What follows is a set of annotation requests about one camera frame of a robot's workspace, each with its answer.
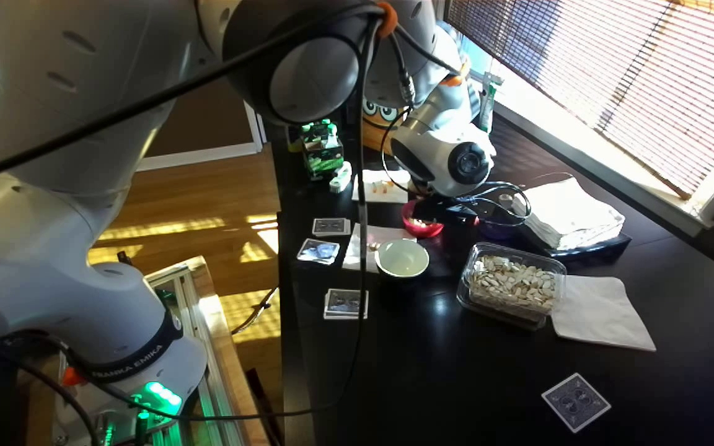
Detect blue-backed playing card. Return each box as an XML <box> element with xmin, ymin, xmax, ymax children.
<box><xmin>295</xmin><ymin>235</ymin><xmax>343</xmax><ymax>268</ymax></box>
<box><xmin>321</xmin><ymin>284</ymin><xmax>372</xmax><ymax>325</ymax></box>
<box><xmin>310</xmin><ymin>215</ymin><xmax>353</xmax><ymax>241</ymax></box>
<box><xmin>542</xmin><ymin>369</ymin><xmax>615</xmax><ymax>435</ymax></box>

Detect white round bowl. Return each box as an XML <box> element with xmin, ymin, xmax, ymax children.
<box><xmin>372</xmin><ymin>235</ymin><xmax>431</xmax><ymax>281</ymax></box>

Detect white window frame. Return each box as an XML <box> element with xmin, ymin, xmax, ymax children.
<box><xmin>443</xmin><ymin>22</ymin><xmax>714</xmax><ymax>242</ymax></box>

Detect pink plastic bowl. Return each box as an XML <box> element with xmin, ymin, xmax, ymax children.
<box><xmin>399</xmin><ymin>198</ymin><xmax>449</xmax><ymax>242</ymax></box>

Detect plain white napkin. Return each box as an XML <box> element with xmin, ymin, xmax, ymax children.
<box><xmin>550</xmin><ymin>272</ymin><xmax>661</xmax><ymax>355</ymax></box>

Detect black hanging cable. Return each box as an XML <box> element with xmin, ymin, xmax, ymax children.
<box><xmin>58</xmin><ymin>14</ymin><xmax>377</xmax><ymax>426</ymax></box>

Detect clear plastic food container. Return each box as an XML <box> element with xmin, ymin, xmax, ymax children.
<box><xmin>455</xmin><ymin>241</ymin><xmax>569</xmax><ymax>331</ymax></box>

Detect green bottle pack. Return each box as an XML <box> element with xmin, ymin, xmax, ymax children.
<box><xmin>294</xmin><ymin>119</ymin><xmax>353</xmax><ymax>184</ymax></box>

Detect stack of white napkins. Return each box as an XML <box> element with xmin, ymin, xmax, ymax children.
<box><xmin>521</xmin><ymin>175</ymin><xmax>630</xmax><ymax>255</ymax></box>

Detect window blinds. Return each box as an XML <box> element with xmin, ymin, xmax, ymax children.
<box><xmin>445</xmin><ymin>0</ymin><xmax>714</xmax><ymax>198</ymax></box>

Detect pale cereal flakes heap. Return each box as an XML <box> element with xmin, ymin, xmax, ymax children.
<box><xmin>464</xmin><ymin>253</ymin><xmax>562</xmax><ymax>318</ymax></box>

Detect green and white tube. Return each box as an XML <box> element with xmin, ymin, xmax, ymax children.
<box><xmin>477</xmin><ymin>70</ymin><xmax>506</xmax><ymax>127</ymax></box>

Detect white door frame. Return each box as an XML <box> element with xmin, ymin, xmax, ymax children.
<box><xmin>133</xmin><ymin>96</ymin><xmax>265</xmax><ymax>173</ymax></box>

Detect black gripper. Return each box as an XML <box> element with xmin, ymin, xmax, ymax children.
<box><xmin>446</xmin><ymin>185</ymin><xmax>519</xmax><ymax>230</ymax></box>

